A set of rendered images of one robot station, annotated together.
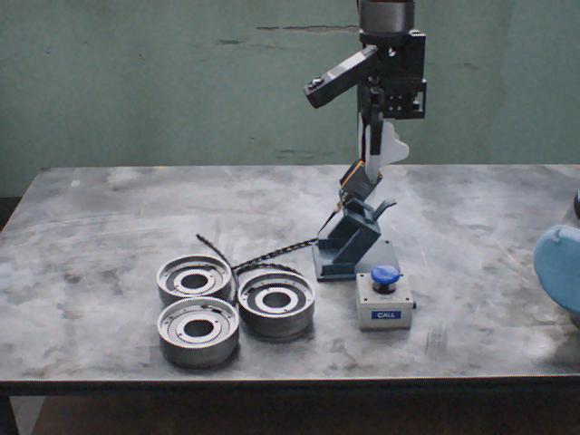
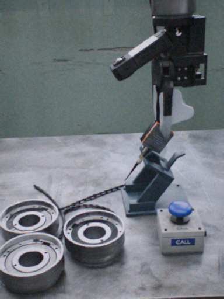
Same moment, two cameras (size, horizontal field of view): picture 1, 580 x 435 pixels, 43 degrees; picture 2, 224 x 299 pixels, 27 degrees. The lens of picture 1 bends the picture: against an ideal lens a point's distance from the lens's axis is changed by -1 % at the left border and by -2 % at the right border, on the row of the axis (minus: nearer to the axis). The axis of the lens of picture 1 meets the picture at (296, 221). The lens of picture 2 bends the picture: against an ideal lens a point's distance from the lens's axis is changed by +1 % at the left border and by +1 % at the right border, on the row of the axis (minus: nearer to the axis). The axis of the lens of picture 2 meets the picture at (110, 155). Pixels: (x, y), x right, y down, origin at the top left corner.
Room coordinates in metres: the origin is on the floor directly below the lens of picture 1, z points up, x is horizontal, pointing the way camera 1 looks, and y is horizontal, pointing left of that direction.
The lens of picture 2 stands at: (0.18, -0.01, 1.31)
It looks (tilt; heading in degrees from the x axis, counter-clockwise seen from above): 27 degrees down; 0
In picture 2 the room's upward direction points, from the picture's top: 2 degrees counter-clockwise
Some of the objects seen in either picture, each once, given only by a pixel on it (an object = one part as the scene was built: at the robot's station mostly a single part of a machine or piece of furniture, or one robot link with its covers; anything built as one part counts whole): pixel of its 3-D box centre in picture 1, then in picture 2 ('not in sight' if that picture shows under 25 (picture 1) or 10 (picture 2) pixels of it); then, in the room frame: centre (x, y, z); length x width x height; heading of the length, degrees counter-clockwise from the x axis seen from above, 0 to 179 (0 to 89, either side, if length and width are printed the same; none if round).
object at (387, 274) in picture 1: (384, 284); (179, 216); (0.84, -0.12, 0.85); 0.04 x 0.04 x 0.05
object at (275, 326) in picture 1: (276, 304); (94, 236); (0.83, 0.03, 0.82); 0.10 x 0.10 x 0.04
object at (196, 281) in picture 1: (194, 285); (30, 224); (0.88, 0.15, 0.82); 0.10 x 0.10 x 0.04
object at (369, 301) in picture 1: (387, 299); (182, 229); (0.84, -0.13, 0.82); 0.08 x 0.07 x 0.05; 91
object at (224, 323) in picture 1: (198, 333); (31, 263); (0.77, 0.13, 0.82); 0.08 x 0.08 x 0.02
